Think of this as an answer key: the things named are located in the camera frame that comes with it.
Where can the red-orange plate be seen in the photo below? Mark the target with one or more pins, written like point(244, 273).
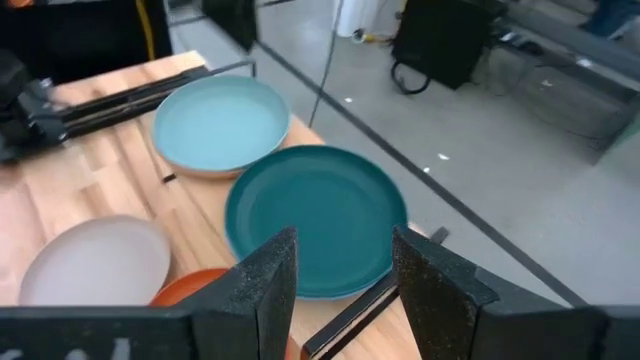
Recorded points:
point(190, 290)

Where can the black case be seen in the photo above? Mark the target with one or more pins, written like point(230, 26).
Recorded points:
point(440, 40)

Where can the light blue plate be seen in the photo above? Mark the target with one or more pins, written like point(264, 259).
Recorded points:
point(220, 122)

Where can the dark teal plate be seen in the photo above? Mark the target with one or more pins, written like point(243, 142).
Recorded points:
point(320, 210)

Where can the black box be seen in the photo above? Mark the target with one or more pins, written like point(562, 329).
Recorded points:
point(232, 20)

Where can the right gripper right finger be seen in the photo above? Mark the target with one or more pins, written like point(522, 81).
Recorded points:
point(450, 310)

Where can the thin metal pole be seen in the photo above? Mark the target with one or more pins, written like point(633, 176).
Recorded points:
point(327, 60)

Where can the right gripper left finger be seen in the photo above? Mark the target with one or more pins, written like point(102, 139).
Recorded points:
point(235, 310)

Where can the cream plate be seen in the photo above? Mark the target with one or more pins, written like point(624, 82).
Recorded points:
point(95, 265)

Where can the white roll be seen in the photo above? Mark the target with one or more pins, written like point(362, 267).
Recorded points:
point(357, 17)

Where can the black cabinet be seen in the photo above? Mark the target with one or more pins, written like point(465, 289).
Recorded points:
point(75, 35)

